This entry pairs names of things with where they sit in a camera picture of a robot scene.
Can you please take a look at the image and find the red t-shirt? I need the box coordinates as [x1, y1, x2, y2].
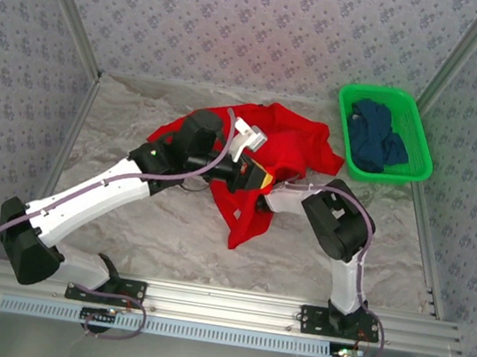
[133, 83, 353, 266]

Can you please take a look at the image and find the green plastic basket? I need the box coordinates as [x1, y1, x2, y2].
[326, 80, 445, 194]

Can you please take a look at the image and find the dark blue garment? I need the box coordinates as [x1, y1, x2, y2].
[340, 95, 418, 179]

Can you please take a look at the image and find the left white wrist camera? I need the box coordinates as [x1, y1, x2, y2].
[226, 115, 271, 168]

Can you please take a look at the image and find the wide aluminium mounting rail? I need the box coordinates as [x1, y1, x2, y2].
[0, 253, 468, 357]

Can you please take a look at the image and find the aluminium table side rail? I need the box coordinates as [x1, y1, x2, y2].
[9, 65, 102, 266]

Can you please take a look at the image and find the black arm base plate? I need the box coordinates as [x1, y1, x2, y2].
[297, 303, 383, 345]
[63, 269, 148, 312]

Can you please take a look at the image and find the white slotted cable duct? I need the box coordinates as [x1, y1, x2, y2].
[0, 293, 336, 357]

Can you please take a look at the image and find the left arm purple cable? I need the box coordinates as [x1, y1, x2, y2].
[0, 73, 180, 345]

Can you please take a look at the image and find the slanted aluminium frame post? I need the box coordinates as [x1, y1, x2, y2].
[15, 0, 115, 78]
[402, 0, 477, 134]

